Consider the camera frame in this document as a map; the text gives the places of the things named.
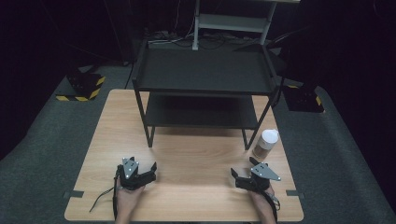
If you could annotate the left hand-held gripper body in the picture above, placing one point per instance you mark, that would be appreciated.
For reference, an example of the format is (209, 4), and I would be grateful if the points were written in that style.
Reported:
(136, 180)

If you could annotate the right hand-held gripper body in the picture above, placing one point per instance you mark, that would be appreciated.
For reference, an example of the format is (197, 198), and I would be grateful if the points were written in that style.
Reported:
(253, 183)

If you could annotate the white-lidded jar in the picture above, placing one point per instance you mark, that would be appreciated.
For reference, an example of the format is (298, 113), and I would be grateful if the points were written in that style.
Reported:
(265, 144)

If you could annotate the black two-tier shelf rack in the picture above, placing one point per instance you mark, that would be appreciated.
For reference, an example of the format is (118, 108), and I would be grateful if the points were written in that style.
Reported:
(204, 71)

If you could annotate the person's right hand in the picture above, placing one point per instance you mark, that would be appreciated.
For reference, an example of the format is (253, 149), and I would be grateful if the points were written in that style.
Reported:
(261, 199)

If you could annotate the person's left hand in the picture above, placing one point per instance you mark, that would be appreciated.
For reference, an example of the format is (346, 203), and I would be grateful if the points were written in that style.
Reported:
(128, 199)

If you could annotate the black yellow striped stand base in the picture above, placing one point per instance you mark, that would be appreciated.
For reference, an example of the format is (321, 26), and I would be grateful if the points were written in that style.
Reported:
(83, 88)
(303, 99)

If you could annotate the white metal stand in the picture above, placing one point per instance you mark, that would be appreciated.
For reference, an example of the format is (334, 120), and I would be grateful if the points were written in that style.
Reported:
(232, 22)

